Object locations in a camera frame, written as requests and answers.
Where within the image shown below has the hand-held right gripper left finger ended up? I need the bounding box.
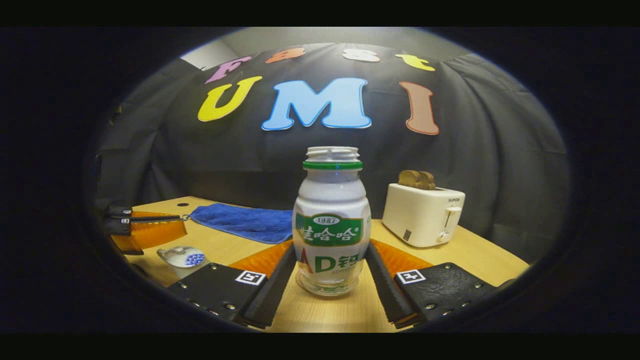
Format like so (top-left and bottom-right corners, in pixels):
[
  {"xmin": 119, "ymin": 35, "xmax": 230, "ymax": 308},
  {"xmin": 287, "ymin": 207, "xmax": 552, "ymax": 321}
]
[{"xmin": 167, "ymin": 241, "xmax": 298, "ymax": 331}]

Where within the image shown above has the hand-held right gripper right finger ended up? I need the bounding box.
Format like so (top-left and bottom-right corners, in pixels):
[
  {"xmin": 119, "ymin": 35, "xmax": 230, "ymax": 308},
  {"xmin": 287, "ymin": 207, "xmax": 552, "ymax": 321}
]
[{"xmin": 364, "ymin": 239, "xmax": 501, "ymax": 330}]

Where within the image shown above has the white teacup lid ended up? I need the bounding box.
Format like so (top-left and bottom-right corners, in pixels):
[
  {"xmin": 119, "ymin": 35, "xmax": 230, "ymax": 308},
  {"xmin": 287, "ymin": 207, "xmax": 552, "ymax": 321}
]
[{"xmin": 156, "ymin": 245, "xmax": 206, "ymax": 268}]

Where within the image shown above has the white water bottle green label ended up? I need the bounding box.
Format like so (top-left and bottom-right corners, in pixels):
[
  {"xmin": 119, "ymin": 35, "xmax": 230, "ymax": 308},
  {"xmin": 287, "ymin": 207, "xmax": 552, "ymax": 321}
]
[{"xmin": 291, "ymin": 146, "xmax": 372, "ymax": 298}]

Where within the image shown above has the blue towel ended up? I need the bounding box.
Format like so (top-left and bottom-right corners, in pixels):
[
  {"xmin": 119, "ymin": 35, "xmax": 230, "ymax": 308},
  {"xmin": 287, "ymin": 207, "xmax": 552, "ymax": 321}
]
[{"xmin": 189, "ymin": 202, "xmax": 294, "ymax": 245}]

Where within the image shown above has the white toaster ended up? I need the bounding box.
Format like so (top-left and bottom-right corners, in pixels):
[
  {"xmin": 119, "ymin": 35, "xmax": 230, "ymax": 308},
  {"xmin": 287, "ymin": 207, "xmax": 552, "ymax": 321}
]
[{"xmin": 382, "ymin": 182, "xmax": 466, "ymax": 249}]

